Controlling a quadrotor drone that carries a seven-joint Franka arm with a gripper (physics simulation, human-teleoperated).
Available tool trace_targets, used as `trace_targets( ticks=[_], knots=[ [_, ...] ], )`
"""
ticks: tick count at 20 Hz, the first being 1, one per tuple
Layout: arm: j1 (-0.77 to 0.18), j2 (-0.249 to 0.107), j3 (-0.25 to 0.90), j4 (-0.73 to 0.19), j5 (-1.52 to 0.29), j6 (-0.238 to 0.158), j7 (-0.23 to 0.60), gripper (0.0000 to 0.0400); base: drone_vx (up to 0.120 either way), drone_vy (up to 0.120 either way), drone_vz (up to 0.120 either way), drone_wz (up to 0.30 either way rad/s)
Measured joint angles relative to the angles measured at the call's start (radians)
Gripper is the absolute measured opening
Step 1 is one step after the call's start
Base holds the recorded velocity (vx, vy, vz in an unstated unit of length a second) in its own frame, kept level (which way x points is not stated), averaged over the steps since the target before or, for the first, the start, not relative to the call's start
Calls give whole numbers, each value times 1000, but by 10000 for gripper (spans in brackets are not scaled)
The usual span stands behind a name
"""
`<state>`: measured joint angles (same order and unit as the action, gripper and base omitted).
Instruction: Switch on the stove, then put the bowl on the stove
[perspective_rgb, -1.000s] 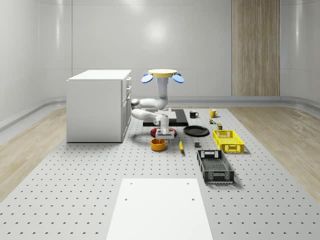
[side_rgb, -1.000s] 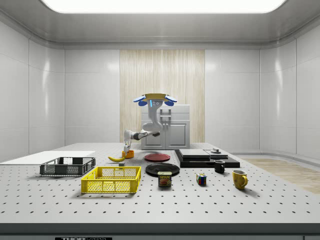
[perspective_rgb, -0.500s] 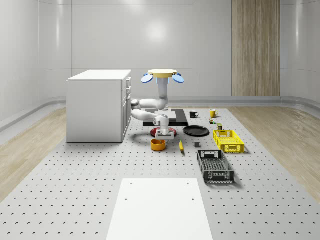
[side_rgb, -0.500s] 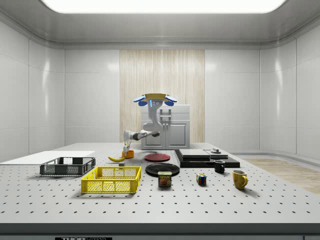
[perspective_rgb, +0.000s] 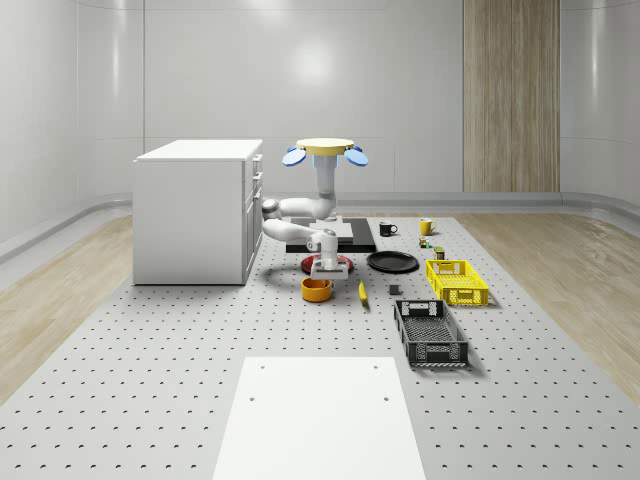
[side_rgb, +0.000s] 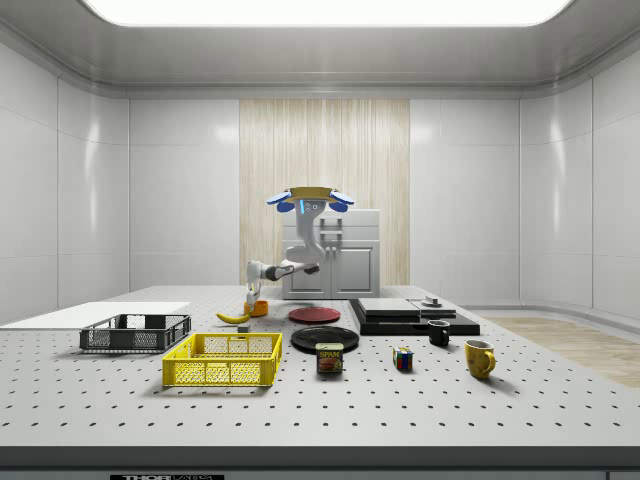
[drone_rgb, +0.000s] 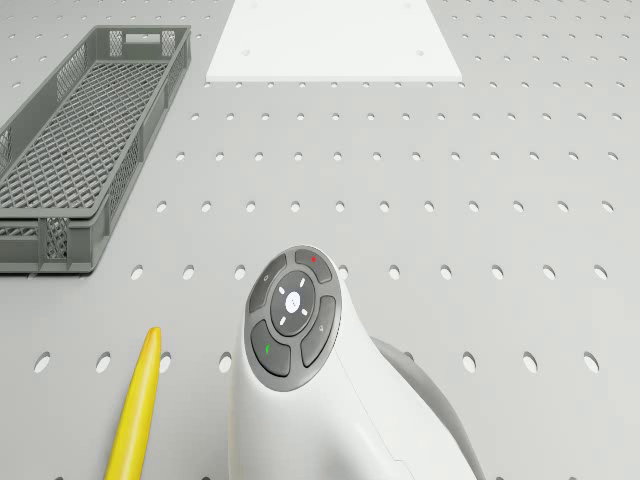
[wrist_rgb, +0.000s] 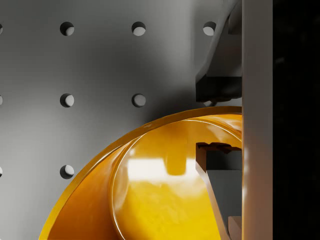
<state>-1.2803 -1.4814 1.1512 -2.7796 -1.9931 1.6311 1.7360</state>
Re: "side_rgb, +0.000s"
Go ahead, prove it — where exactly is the yellow basket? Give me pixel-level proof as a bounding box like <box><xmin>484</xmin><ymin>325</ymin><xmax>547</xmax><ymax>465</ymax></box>
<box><xmin>161</xmin><ymin>332</ymin><xmax>284</xmax><ymax>388</ymax></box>

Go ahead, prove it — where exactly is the black plate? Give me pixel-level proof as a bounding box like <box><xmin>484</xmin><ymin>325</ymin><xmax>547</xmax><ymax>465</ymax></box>
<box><xmin>290</xmin><ymin>325</ymin><xmax>361</xmax><ymax>353</ymax></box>

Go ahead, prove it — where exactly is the puzzle cube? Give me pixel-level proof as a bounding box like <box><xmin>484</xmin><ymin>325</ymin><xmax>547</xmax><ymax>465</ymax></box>
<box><xmin>391</xmin><ymin>345</ymin><xmax>415</xmax><ymax>372</ymax></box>

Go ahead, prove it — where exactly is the white cabinet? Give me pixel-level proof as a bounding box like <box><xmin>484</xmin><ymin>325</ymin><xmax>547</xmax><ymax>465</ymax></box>
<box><xmin>280</xmin><ymin>208</ymin><xmax>383</xmax><ymax>301</ymax></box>

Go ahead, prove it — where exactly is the black stove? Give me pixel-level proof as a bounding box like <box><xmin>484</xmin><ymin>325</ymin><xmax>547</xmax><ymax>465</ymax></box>
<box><xmin>347</xmin><ymin>295</ymin><xmax>482</xmax><ymax>337</ymax></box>

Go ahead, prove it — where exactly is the yellow mug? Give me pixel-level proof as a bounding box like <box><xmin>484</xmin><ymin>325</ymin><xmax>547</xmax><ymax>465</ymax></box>
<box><xmin>463</xmin><ymin>339</ymin><xmax>498</xmax><ymax>380</ymax></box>

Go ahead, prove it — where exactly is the white board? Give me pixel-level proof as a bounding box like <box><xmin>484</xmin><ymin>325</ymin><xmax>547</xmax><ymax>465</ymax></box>
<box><xmin>0</xmin><ymin>300</ymin><xmax>193</xmax><ymax>330</ymax></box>

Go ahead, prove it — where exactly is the black mug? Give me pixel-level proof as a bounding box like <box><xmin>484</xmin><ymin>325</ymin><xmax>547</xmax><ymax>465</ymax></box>
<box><xmin>427</xmin><ymin>319</ymin><xmax>452</xmax><ymax>348</ymax></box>

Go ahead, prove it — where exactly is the red plate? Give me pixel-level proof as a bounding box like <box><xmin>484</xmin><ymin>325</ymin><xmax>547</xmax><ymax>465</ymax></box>
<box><xmin>287</xmin><ymin>306</ymin><xmax>341</xmax><ymax>324</ymax></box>

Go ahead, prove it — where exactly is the flat-sided can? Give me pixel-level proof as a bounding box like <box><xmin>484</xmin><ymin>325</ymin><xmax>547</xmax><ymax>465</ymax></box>
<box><xmin>314</xmin><ymin>341</ymin><xmax>345</xmax><ymax>375</ymax></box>

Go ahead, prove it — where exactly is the dark grey basket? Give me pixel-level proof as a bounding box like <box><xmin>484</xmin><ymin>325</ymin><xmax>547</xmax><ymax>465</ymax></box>
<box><xmin>79</xmin><ymin>312</ymin><xmax>193</xmax><ymax>355</ymax></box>

